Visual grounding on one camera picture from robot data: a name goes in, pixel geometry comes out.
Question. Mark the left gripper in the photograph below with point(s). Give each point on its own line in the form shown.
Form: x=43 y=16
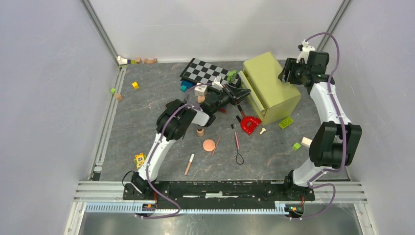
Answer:
x=239 y=93

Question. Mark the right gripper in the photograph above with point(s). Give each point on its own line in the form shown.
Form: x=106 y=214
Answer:
x=291 y=64

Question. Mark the brown lip gloss tube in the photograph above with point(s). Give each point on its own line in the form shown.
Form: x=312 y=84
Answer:
x=241 y=111

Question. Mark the foundation bottle with grey cap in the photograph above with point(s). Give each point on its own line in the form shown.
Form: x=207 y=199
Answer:
x=200 y=131

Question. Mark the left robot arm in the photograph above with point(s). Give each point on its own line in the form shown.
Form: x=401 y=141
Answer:
x=172 y=125

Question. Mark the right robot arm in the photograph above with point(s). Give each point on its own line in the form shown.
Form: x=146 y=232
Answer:
x=335 y=143

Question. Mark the green toy figure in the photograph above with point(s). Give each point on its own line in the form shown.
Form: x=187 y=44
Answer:
x=231 y=76

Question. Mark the red toy magnet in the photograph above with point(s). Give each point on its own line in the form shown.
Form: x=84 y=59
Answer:
x=249 y=124

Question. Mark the green drawer cabinet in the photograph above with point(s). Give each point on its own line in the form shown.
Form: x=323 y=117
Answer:
x=271 y=99

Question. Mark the white cube box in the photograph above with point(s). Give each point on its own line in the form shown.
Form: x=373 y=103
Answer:
x=200 y=89

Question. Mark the white chess pawn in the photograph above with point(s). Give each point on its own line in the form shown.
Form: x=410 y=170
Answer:
x=262 y=131

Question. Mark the thin pink lip pencil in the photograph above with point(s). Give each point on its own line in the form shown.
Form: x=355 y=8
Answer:
x=216 y=145

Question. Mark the black white chessboard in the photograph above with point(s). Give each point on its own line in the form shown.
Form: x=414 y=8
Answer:
x=198 y=71

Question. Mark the teal toy block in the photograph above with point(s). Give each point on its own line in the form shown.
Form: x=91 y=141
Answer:
x=183 y=88

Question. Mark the round peach powder puff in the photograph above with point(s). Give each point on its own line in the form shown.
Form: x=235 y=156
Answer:
x=209 y=145

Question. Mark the lime green toy brick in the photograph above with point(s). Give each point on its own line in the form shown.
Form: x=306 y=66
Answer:
x=285 y=123

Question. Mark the cream toy brick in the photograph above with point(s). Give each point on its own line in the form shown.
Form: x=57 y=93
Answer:
x=306 y=142

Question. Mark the small green block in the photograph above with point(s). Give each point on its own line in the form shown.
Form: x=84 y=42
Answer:
x=296 y=146

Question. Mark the small yellow cube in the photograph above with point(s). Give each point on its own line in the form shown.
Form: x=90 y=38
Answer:
x=135 y=85

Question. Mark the yellow number toy block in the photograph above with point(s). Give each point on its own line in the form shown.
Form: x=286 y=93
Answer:
x=140 y=160

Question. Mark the small wooden cube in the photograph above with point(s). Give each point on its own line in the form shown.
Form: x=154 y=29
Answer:
x=118 y=97

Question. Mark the wooden blocks in corner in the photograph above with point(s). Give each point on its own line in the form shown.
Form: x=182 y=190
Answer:
x=124 y=61

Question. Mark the black wire loop tool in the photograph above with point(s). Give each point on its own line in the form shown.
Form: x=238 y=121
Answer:
x=239 y=158

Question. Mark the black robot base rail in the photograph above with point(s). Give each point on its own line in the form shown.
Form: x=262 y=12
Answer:
x=220 y=195

